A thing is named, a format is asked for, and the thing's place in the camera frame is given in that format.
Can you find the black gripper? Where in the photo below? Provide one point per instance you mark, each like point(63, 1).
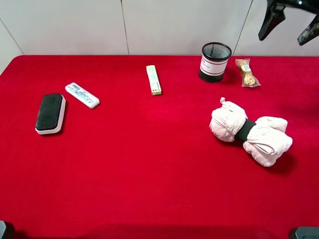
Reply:
point(275, 15)

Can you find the gold chocolate candy pack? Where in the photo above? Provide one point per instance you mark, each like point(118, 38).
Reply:
point(248, 79)

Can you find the dark object bottom right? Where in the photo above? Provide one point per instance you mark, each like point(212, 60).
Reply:
point(304, 233)

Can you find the dark object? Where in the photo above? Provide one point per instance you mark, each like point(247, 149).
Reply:
point(304, 233)
point(6, 230)

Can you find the dark object bottom left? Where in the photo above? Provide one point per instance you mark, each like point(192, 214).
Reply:
point(6, 230)

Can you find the black mesh pen holder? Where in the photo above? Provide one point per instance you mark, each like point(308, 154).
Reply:
point(215, 56)

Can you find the pink rolled towel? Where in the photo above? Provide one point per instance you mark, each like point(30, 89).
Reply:
point(266, 142)

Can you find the black band around towel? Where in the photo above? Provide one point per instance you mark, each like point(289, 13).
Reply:
point(242, 134)

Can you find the green white small box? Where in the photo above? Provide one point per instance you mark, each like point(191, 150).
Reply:
point(153, 80)

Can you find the red table cloth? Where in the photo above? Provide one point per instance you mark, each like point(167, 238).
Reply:
point(139, 166)

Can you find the black whiteboard eraser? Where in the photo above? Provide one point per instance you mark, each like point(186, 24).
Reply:
point(51, 114)

